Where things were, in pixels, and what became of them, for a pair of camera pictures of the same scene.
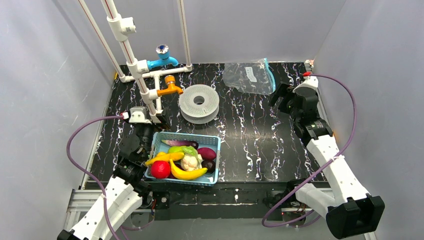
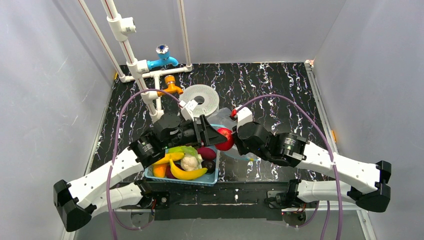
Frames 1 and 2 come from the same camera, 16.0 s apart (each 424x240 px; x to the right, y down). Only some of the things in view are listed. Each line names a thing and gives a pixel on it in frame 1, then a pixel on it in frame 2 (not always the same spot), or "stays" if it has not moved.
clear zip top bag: (255, 77) -> (220, 118)
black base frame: (224, 201) stays
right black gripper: (288, 100) -> (237, 133)
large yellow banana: (187, 175) stays
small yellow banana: (165, 156) stays
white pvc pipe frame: (122, 27) stays
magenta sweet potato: (206, 153) stays
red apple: (160, 169) -> (225, 146)
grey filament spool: (199, 103) stays
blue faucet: (164, 58) stays
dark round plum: (209, 164) stays
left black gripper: (158, 120) -> (203, 129)
